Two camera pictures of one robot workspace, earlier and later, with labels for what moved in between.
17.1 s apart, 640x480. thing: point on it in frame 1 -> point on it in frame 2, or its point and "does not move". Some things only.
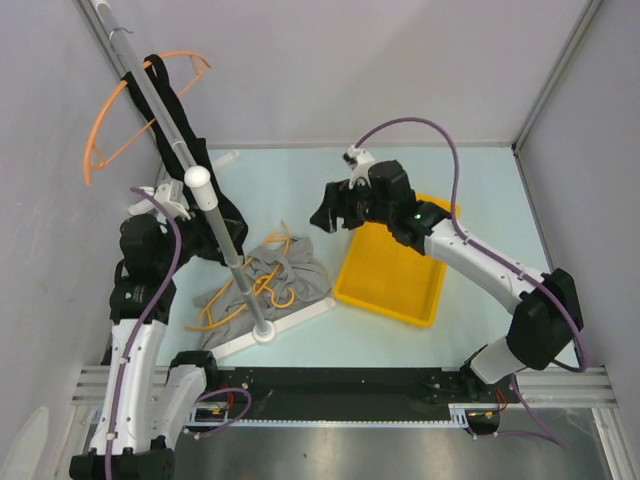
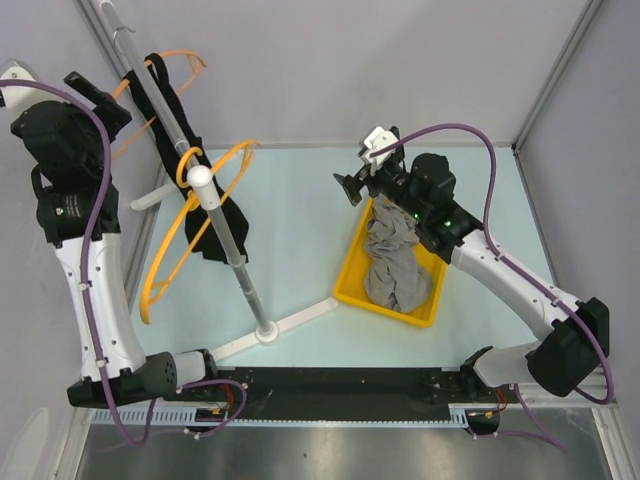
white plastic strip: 267,331 does not move
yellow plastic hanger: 275,298 -> 186,207
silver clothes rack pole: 195,175 does not move
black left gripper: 205,231 -> 113,117
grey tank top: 281,275 -> 397,275
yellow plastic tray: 384,274 does not move
